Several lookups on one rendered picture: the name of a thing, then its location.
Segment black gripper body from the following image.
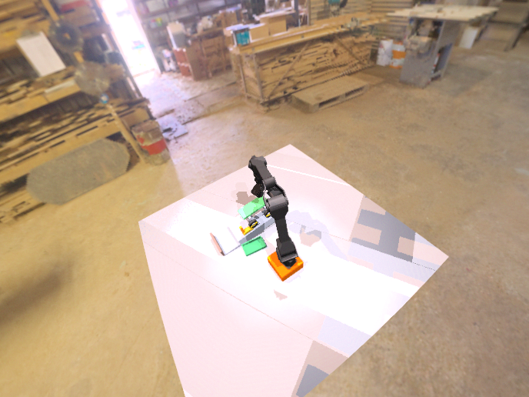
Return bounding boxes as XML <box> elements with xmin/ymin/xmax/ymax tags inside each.
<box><xmin>255</xmin><ymin>178</ymin><xmax>283</xmax><ymax>197</ymax></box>

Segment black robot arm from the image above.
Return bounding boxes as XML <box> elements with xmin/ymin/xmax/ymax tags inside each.
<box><xmin>248</xmin><ymin>155</ymin><xmax>298</xmax><ymax>270</ymax></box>

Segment light grey ramp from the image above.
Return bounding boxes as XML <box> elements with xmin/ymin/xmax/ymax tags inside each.
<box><xmin>210</xmin><ymin>207</ymin><xmax>274</xmax><ymax>256</ymax></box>

